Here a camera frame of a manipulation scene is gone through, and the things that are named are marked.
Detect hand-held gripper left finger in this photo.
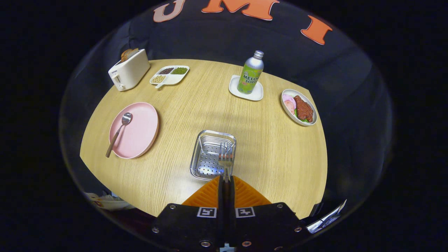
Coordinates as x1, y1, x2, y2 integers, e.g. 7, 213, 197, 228
150, 176, 226, 252

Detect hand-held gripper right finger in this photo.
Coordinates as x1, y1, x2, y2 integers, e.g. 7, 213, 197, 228
226, 176, 304, 252

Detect metal fork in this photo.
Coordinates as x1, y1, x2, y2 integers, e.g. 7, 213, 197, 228
218, 142, 234, 184

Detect metal spoon wooden handle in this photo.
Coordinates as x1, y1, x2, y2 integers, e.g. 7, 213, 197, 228
106, 112, 133, 158

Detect white oval food plate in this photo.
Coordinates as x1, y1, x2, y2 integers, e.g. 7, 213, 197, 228
281, 89, 318, 126

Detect pink round plate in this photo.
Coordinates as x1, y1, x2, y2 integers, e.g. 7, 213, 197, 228
109, 102, 160, 159

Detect white square coaster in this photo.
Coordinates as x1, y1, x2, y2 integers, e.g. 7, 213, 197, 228
229, 75, 264, 102

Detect pink ham slices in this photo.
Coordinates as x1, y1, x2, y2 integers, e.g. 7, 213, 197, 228
283, 94, 297, 115

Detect brown meat piece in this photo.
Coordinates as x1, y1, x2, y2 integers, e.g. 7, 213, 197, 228
293, 95, 314, 123

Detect green soda bottle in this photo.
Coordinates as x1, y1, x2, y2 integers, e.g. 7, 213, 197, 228
237, 50, 265, 95

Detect white divided dish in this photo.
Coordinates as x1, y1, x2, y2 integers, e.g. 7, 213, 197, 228
150, 65, 190, 89

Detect white toaster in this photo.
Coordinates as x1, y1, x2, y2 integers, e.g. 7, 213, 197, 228
108, 49, 151, 92

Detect black backdrop cloth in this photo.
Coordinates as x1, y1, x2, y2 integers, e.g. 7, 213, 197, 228
59, 0, 392, 224

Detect metal wire basket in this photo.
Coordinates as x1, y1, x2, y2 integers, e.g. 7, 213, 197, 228
190, 130, 237, 181

